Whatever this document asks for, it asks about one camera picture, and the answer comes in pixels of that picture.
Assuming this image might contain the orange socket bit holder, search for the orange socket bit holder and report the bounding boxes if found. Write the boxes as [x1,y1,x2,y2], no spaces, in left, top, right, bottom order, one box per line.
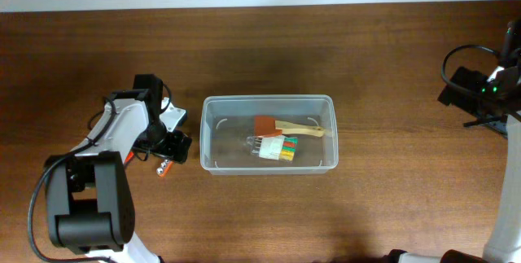
[156,160,173,177]

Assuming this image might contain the red handled pliers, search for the red handled pliers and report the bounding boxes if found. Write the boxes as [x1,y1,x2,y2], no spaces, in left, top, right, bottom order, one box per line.
[123,151,134,168]

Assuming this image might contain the wooden handled brown spatula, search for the wooden handled brown spatula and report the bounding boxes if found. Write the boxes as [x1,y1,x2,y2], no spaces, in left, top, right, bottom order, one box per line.
[253,116,325,138]

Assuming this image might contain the clear box of wall plugs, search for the clear box of wall plugs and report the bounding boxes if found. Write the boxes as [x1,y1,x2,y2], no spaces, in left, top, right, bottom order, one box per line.
[247,135,299,162]

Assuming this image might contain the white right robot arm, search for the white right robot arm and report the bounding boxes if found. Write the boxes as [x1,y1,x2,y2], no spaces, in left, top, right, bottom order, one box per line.
[384,20,520,263]

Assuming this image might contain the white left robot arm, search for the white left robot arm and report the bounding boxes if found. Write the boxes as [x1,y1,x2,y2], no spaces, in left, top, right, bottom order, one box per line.
[36,74,192,262]

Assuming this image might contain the clear plastic container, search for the clear plastic container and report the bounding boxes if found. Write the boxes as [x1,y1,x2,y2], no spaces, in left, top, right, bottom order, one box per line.
[199,94,339,175]

